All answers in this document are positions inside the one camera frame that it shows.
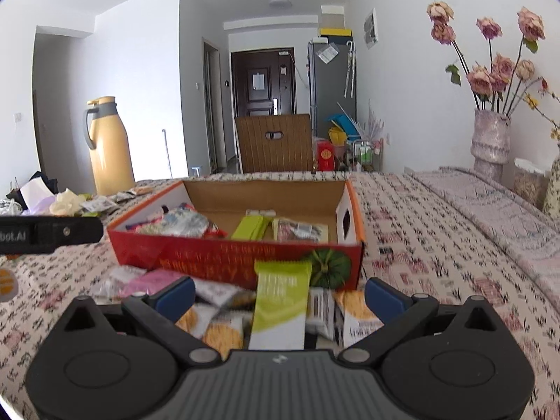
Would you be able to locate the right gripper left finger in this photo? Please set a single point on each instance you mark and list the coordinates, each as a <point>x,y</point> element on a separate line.
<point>156,316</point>

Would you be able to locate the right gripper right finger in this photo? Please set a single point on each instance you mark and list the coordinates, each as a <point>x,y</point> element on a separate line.
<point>404,318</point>

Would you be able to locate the red silver snack bag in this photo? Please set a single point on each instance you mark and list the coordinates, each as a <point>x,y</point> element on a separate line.
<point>183,221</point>

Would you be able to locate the green white snack bar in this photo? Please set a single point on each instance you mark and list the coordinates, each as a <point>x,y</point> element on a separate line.
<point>279,317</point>

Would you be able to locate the long green white snack pack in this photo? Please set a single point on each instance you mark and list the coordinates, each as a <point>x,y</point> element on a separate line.
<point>286,230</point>

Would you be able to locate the white artificial flower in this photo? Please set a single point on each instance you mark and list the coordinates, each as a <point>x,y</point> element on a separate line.
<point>67,203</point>

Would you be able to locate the calligraphy print tablecloth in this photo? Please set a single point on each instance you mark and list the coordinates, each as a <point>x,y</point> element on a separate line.
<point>415,241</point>

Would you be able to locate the red cardboard snack box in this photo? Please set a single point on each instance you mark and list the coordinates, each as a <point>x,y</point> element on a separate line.
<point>336,264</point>

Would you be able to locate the green snack pack on left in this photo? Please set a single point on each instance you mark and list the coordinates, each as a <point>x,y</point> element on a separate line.
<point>252,228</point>

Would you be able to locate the yellow thermos jug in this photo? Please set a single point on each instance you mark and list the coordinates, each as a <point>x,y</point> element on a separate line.
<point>107,142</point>

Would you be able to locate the pink folded table runner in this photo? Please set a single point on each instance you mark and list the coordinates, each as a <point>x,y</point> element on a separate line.
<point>529,237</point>

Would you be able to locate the pink textured flower vase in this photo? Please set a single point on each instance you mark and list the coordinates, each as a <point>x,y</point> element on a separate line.
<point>491,144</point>

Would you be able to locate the wooden chair back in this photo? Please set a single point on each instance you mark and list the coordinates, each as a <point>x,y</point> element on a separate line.
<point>275,143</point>

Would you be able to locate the dried pink rose bouquet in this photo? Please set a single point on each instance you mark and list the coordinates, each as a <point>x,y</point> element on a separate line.
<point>501,83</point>

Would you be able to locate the dark brown entrance door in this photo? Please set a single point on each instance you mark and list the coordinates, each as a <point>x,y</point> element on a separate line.
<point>263,82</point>

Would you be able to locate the grey refrigerator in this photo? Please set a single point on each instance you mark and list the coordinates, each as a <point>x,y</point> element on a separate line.
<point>330,91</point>

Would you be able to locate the metal wire storage rack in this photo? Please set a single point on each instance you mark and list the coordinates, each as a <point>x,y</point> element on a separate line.
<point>362,155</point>

